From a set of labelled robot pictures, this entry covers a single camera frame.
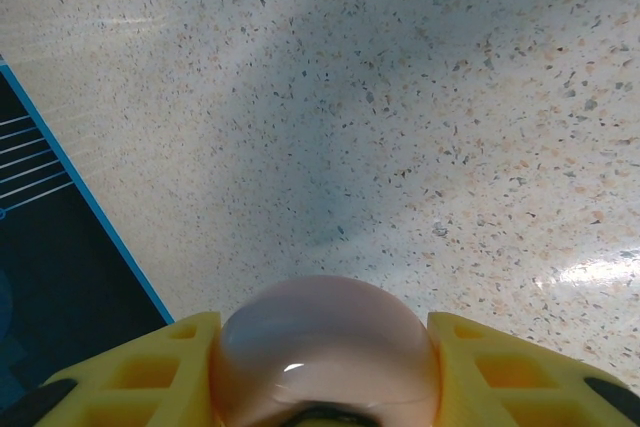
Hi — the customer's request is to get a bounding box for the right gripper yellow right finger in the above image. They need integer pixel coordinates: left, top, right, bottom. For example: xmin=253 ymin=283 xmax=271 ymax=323
xmin=427 ymin=311 xmax=640 ymax=427

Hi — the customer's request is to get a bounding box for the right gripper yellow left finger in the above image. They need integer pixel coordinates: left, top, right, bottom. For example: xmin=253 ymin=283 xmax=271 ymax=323
xmin=0 ymin=310 xmax=223 ymax=427

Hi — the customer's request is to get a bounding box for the pink earbud charging case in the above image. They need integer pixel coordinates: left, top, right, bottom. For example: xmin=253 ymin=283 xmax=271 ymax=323
xmin=209 ymin=274 xmax=442 ymax=427

